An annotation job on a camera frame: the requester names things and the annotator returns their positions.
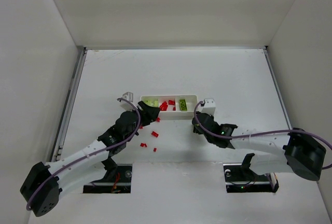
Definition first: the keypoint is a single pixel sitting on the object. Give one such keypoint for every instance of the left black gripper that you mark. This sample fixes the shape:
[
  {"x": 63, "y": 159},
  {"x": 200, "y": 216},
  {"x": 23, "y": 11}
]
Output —
[{"x": 144, "y": 115}]

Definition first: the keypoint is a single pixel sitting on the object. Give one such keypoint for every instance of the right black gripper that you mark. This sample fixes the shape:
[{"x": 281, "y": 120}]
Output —
[{"x": 201, "y": 123}]

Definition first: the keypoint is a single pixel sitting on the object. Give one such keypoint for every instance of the light green duplo brick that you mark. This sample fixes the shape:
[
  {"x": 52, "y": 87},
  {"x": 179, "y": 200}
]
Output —
[{"x": 153, "y": 103}]

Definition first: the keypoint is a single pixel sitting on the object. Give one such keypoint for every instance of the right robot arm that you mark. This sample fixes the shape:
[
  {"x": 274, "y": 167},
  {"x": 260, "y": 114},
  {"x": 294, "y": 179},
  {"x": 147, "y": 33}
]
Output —
[{"x": 281, "y": 151}]

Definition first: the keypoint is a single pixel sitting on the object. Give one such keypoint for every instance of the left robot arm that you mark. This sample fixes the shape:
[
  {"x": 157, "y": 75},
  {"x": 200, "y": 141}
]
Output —
[{"x": 47, "y": 183}]

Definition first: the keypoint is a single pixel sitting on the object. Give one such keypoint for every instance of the red arch lego piece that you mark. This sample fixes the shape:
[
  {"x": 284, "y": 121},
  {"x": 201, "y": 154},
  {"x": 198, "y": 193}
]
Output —
[{"x": 164, "y": 106}]

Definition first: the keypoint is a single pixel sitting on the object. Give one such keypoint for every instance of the white divided sorting tray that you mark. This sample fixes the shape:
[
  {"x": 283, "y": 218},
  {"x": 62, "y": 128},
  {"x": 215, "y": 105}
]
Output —
[{"x": 191, "y": 101}]

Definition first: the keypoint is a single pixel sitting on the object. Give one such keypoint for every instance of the green duplo brick in tray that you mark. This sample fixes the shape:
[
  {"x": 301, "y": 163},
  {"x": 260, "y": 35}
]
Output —
[{"x": 182, "y": 105}]

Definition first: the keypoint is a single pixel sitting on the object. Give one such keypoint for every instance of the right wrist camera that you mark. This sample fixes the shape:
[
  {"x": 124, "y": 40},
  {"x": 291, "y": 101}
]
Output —
[{"x": 208, "y": 106}]

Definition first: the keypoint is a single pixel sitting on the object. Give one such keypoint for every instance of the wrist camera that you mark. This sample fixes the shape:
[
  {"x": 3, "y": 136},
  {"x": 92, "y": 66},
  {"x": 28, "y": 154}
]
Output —
[
  {"x": 126, "y": 100},
  {"x": 208, "y": 106}
]

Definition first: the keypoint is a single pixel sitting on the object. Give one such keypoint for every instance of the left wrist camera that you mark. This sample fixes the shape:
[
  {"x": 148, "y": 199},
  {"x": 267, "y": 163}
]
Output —
[{"x": 126, "y": 100}]

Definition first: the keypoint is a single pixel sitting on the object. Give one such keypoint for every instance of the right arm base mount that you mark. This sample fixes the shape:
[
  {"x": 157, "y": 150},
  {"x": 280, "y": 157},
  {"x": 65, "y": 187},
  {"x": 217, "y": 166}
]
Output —
[{"x": 239, "y": 178}]

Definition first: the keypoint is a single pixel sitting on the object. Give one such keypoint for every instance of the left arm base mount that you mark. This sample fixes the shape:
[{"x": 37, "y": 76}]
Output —
[{"x": 116, "y": 181}]

